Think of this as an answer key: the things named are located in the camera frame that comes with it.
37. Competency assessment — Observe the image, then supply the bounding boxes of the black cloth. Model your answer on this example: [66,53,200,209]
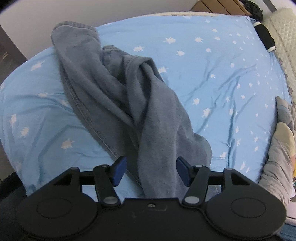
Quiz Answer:
[242,0,264,22]

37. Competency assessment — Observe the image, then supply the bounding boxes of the black bolster pillow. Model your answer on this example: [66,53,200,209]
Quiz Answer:
[252,21,277,52]

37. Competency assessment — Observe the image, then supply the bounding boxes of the grey quilt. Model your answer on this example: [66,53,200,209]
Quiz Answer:
[258,96,296,205]

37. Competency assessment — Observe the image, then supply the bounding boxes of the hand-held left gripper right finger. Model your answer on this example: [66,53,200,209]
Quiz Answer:
[176,156,252,207]

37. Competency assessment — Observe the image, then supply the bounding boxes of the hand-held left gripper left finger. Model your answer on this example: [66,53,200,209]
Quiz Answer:
[47,156,127,208]

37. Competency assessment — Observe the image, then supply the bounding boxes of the blue denim jeans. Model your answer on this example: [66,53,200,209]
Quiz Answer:
[50,21,213,200]

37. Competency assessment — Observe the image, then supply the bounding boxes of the wooden nightstand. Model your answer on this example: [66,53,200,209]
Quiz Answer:
[190,0,250,15]

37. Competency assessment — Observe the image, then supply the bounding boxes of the cream quilted headboard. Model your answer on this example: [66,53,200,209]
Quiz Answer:
[262,7,296,105]

